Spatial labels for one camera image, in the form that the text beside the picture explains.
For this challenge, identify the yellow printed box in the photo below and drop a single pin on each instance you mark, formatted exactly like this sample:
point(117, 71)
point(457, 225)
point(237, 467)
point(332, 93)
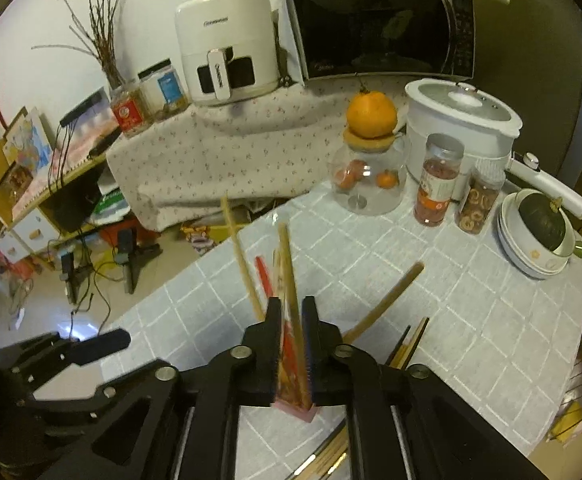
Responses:
point(204, 238)

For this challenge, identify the pink perforated utensil basket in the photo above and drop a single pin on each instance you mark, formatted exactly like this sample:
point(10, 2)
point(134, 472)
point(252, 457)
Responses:
point(305, 414)

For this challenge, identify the blue label jar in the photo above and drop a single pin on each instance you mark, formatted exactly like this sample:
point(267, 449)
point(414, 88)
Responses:
point(162, 91)

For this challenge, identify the red goji berry jar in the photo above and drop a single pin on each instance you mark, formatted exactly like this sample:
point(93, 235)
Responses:
point(440, 170)

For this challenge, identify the white air fryer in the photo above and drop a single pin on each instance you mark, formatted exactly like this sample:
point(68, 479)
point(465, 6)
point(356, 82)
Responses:
point(228, 49)

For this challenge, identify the round glass jar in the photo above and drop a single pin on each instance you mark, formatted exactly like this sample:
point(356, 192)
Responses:
point(368, 176)

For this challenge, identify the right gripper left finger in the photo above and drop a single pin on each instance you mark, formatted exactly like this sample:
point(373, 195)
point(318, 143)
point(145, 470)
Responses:
point(179, 424)

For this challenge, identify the light bamboo chopstick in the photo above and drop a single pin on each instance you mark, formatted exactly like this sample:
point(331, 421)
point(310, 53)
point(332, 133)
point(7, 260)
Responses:
point(294, 314)

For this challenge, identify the black microwave oven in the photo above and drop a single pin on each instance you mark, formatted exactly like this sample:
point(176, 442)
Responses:
point(345, 38)

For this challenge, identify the dark green squash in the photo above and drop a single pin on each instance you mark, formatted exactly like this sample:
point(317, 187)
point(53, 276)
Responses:
point(542, 216)

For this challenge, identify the red label jar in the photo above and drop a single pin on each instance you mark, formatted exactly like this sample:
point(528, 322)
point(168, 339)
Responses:
point(129, 108)

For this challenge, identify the floral cloth on cabinet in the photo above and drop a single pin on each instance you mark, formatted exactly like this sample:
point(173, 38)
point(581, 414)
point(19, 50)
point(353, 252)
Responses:
point(278, 145)

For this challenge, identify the orange tangerine on jar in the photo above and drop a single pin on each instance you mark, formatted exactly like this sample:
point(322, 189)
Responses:
point(371, 114)

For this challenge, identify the black chopstick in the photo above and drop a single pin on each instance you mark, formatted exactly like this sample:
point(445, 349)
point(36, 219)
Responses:
point(397, 346)
point(413, 344)

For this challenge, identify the dried branches in vase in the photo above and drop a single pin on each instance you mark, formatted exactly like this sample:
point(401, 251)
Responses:
point(96, 37)

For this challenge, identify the lone bamboo chopstick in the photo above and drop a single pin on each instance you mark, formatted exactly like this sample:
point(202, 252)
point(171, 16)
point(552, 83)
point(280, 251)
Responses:
point(385, 303)

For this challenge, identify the grey refrigerator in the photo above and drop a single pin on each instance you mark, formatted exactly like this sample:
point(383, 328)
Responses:
point(529, 55)

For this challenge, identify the dried slices jar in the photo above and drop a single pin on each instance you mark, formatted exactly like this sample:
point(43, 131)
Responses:
point(485, 181)

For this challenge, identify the printed bamboo chopstick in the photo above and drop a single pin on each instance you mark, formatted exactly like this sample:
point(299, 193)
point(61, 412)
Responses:
point(246, 275)

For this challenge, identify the white rice cooker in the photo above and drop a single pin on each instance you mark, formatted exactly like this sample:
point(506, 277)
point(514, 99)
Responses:
point(486, 126)

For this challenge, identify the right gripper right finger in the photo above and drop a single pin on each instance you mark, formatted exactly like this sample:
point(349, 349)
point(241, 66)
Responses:
point(403, 424)

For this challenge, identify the stacked white bowls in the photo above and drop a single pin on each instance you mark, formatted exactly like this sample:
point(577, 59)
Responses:
point(525, 251)

